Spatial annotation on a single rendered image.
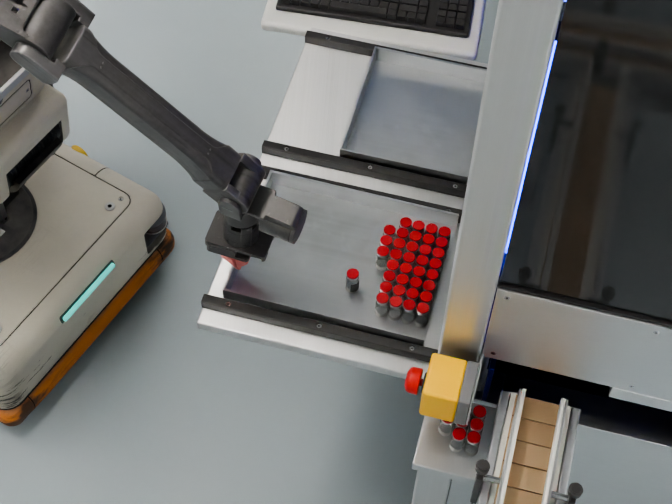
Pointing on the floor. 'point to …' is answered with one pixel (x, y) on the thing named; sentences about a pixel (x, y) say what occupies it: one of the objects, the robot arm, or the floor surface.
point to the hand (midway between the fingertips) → (239, 263)
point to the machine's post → (494, 183)
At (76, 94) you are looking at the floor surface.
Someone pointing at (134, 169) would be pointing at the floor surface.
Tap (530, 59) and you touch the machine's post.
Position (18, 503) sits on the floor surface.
